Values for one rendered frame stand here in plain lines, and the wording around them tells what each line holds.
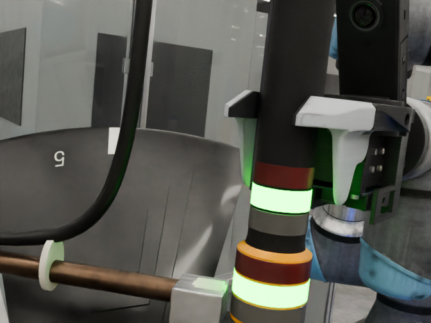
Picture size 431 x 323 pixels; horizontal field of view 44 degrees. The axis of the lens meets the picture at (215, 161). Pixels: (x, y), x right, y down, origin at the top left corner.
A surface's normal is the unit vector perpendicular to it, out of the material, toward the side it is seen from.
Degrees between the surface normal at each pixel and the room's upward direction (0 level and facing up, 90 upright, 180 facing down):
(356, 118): 90
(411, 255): 91
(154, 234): 40
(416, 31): 105
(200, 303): 90
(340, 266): 110
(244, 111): 90
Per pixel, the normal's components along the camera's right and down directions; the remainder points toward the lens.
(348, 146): 0.87, 0.14
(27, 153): 0.03, -0.58
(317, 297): 0.70, 0.16
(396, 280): -0.29, 0.13
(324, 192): -0.57, 0.04
